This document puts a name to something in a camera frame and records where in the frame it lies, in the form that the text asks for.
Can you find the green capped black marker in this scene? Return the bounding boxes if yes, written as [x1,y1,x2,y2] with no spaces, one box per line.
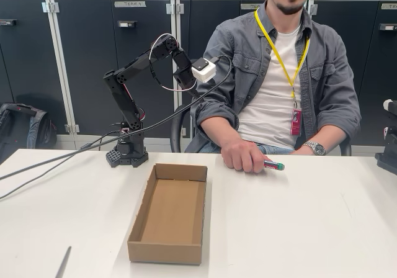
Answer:
[262,159,285,171]

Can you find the person's right forearm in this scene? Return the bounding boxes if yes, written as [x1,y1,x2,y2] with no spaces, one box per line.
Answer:
[210,121,249,150]

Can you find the person's left forearm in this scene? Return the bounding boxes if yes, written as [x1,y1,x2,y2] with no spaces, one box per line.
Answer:
[319,125,353,155]

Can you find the person's right hand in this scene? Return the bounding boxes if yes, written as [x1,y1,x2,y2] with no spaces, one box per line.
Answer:
[220,140,267,175]

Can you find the man in grey shirt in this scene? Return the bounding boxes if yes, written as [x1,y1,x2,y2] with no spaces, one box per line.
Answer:
[184,0,362,155]

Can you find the white t-shirt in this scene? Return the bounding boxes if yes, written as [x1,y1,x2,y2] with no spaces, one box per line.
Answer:
[237,22,306,150]

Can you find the blue jeans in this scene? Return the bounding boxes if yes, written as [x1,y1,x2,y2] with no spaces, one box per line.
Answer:
[197,141,295,155]

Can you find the pink id badge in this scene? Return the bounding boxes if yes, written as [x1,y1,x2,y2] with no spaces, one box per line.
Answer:
[290,107,303,136]

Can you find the brown cardboard box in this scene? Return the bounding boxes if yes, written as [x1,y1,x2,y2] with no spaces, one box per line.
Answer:
[127,163,208,266]

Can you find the silver wristwatch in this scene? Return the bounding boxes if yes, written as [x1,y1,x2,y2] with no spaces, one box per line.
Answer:
[302,140,328,156]

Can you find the black backpack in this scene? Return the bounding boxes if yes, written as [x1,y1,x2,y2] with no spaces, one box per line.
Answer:
[0,102,58,164]

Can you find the flat panel grey edge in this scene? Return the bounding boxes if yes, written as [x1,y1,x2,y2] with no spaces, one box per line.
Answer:
[54,246,72,278]

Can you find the white gripper camera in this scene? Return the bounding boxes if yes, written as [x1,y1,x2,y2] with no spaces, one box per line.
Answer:
[190,58,217,84]

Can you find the thick black camera cable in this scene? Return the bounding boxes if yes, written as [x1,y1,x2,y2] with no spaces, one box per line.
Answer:
[0,55,233,181]

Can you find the yellow lanyard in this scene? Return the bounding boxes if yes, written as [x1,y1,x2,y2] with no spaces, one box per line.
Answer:
[254,8,311,108]

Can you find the grey arm power cable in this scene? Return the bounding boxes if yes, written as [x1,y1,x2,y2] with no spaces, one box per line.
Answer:
[0,130,125,200]

